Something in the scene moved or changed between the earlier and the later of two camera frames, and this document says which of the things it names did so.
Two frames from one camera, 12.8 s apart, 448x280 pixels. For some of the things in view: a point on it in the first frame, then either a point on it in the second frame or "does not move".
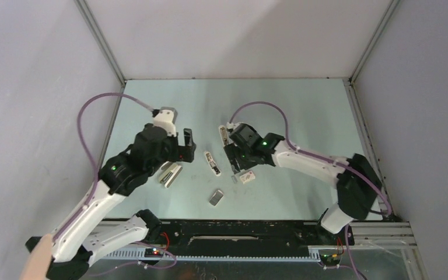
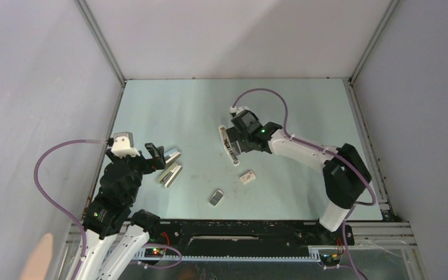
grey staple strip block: x=216 y=198 does not move
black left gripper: x=182 y=153 -> x=157 y=161
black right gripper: x=232 y=151 -> x=235 y=135
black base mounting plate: x=250 y=234 does not move
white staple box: x=247 y=177 does not move
